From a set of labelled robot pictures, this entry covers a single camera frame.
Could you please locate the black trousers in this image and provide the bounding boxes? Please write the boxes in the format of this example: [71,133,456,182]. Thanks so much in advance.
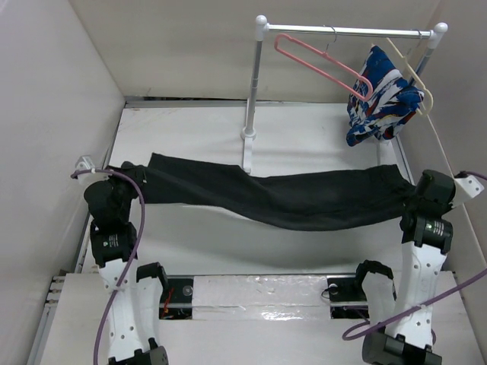
[108,152,418,233]

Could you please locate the pink plastic hanger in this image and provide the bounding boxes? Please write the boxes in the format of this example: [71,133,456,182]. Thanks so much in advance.
[273,33,373,103]

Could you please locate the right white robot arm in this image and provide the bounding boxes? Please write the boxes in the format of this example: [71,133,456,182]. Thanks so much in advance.
[352,170,456,364]

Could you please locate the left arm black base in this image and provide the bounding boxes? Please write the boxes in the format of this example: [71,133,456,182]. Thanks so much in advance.
[137,262,194,320]

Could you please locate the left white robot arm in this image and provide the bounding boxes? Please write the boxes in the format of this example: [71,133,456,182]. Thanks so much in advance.
[84,176,170,364]

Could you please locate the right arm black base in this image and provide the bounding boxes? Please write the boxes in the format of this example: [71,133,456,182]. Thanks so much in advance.
[321,260,396,319]

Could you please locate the cream plastic hanger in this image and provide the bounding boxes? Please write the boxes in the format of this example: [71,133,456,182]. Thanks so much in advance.
[386,37,434,116]

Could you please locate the blue white patterned garment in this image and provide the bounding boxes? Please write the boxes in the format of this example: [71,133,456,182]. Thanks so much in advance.
[345,45,425,147]

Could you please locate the white metal clothes rack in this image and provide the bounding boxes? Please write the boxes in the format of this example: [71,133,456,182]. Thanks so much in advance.
[240,14,449,173]

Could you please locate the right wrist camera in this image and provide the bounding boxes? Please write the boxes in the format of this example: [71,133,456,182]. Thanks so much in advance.
[452,172,485,207]

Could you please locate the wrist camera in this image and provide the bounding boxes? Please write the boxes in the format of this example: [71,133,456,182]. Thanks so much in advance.
[75,155,96,170]
[452,172,485,207]

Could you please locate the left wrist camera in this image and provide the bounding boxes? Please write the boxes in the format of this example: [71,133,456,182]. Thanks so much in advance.
[75,155,96,170]

